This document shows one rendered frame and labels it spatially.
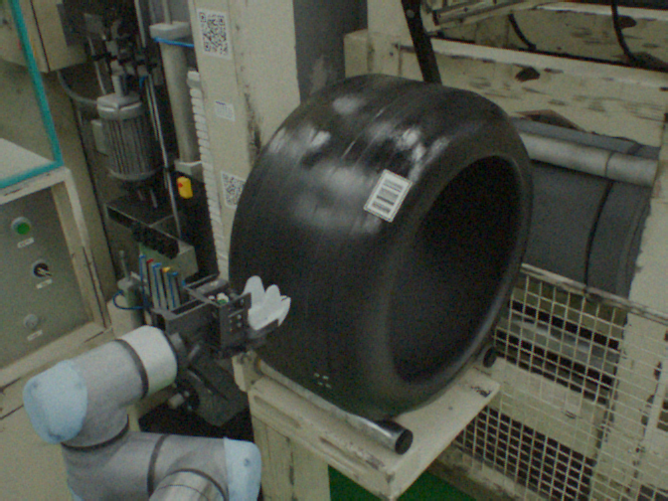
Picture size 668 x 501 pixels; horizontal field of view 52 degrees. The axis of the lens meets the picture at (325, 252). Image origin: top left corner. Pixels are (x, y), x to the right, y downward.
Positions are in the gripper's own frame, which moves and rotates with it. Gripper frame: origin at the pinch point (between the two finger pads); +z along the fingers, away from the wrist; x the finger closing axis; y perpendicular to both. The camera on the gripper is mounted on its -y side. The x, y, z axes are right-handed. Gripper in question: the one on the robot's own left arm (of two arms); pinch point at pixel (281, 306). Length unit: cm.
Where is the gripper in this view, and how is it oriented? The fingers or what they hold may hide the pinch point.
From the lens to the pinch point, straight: 95.6
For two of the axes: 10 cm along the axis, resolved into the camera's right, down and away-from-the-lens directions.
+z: 6.7, -3.1, 6.7
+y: 0.3, -9.0, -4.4
